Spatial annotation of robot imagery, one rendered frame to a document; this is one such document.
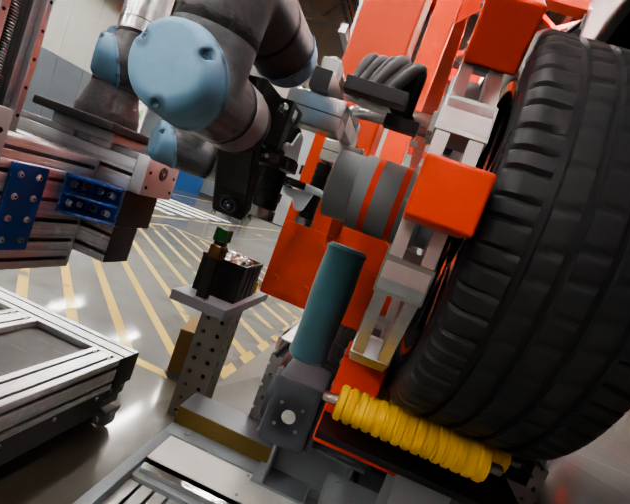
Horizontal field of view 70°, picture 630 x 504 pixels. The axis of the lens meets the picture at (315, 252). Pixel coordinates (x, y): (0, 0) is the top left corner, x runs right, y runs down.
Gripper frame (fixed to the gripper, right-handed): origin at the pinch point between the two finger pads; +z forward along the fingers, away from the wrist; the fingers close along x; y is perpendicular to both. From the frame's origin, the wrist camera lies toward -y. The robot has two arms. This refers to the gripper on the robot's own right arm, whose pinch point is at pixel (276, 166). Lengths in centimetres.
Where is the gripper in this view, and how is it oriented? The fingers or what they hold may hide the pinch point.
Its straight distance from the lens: 69.9
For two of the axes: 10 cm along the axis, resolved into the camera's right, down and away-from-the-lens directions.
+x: -9.2, -3.6, 1.5
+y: 3.5, -9.3, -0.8
